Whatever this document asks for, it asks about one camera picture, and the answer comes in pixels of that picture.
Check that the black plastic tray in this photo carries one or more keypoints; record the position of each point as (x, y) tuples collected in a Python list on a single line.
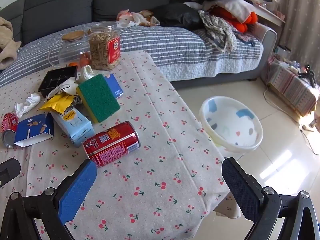
[(53, 78)]

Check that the cork pitcher lid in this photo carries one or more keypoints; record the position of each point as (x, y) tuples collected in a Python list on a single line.
[(73, 35)]

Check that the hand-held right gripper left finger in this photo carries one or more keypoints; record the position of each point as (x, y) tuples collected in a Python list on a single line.
[(75, 192)]

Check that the yellow wrapper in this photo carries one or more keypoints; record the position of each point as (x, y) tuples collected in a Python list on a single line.
[(58, 103)]

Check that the glass pitcher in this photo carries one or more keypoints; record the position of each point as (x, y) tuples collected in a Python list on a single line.
[(70, 50)]

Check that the grey sofa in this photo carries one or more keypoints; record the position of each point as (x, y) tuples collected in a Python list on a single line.
[(62, 0)]

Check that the small red drink can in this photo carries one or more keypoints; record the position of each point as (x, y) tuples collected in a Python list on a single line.
[(10, 121)]

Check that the light blue drink carton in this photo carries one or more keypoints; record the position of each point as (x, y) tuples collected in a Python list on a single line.
[(75, 126)]

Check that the white towel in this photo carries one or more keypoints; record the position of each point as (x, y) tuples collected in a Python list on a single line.
[(235, 7)]

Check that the cherry print tablecloth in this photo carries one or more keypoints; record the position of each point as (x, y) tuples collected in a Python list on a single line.
[(150, 155)]

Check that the clear plastic jar of seeds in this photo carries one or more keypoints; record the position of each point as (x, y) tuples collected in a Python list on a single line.
[(100, 50)]

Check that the orange garment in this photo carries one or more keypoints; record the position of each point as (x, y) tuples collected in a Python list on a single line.
[(240, 25)]

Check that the green and yellow sponge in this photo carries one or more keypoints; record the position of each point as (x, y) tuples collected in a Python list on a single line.
[(98, 97)]

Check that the dark blue snack box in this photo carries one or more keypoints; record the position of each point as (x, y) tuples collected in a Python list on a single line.
[(32, 127)]

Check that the large red drink can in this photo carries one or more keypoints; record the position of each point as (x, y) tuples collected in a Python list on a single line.
[(112, 142)]

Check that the white plastic basin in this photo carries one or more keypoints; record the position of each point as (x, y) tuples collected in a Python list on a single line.
[(235, 127)]

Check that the striped cloth covered box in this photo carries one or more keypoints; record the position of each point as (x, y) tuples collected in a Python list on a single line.
[(287, 85)]

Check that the tangerine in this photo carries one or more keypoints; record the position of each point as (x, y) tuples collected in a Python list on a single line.
[(72, 64)]

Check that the grey striped quilt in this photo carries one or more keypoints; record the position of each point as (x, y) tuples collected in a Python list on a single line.
[(162, 45)]

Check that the crumpled white tissue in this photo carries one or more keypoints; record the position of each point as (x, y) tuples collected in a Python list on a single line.
[(86, 72), (30, 102)]

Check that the black tripod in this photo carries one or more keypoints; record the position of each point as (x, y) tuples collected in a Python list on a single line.
[(311, 76)]

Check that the silver white foil wrapper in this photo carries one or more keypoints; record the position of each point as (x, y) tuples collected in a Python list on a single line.
[(66, 87)]

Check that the grey floral garment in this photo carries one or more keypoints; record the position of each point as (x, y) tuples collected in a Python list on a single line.
[(220, 30)]

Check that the beige fleece blanket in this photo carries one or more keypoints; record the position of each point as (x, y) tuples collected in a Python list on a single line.
[(6, 42)]

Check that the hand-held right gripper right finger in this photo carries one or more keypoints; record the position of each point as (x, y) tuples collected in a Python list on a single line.
[(245, 192)]

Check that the reddish orange fruit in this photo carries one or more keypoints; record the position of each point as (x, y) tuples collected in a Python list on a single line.
[(85, 60)]

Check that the beige curtain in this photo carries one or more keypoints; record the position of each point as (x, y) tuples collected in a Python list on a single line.
[(300, 17)]

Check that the black jacket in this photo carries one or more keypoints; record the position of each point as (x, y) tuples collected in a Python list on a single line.
[(175, 15)]

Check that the white window sill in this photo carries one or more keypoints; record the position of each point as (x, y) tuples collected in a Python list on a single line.
[(270, 13)]

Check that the white floral baby cloth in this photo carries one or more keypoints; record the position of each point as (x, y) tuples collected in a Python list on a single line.
[(130, 18)]

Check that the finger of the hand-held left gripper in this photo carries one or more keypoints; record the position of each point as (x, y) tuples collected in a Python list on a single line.
[(10, 171)]

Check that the small blue card packet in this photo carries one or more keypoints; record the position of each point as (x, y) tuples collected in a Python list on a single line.
[(113, 85)]

